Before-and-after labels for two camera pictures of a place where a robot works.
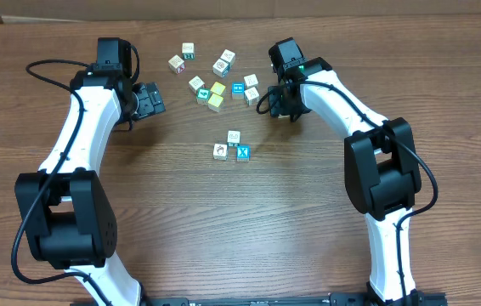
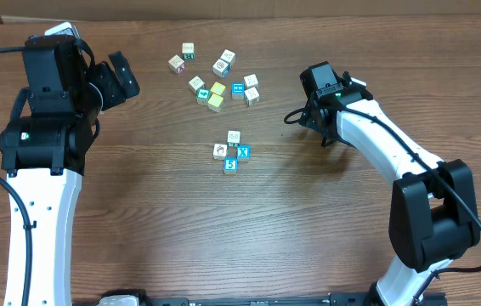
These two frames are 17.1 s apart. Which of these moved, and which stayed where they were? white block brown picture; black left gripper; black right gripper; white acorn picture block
Moved: black right gripper; black left gripper
Stayed: white acorn picture block; white block brown picture
